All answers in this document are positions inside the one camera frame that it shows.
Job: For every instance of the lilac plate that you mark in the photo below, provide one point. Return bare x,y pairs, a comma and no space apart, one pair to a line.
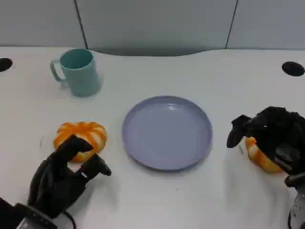
166,136

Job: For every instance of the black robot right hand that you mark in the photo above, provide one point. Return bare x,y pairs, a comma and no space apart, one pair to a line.
281,128

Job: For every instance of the pale green mug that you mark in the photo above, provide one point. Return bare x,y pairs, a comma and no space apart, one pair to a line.
82,78

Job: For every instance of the grey partition panel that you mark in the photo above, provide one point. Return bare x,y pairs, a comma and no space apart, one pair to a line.
35,21
269,21
155,23

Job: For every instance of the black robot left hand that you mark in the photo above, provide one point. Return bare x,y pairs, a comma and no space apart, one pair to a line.
52,186

